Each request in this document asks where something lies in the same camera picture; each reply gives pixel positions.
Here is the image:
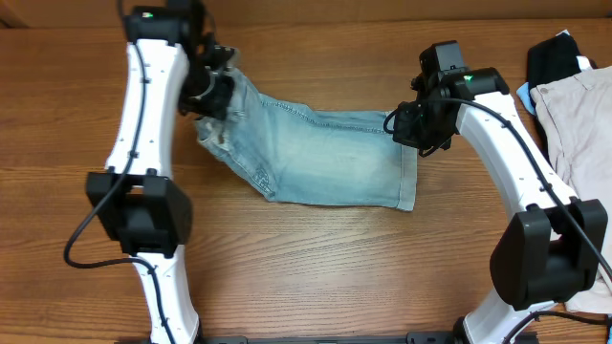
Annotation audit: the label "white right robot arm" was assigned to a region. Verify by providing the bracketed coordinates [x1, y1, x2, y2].
[383, 41, 610, 344]

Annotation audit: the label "light blue garment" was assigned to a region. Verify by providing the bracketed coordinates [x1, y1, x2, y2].
[516, 82, 536, 117]

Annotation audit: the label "light blue denim shorts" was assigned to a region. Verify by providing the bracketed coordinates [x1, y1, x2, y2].
[195, 70, 417, 211]

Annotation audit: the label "black folded garment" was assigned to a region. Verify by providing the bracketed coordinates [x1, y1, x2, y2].
[526, 31, 593, 159]

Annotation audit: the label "beige trousers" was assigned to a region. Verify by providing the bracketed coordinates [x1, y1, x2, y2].
[529, 65, 612, 314]

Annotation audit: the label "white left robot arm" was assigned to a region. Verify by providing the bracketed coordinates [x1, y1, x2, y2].
[63, 0, 237, 343]

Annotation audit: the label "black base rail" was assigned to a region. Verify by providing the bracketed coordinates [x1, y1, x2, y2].
[198, 332, 464, 344]

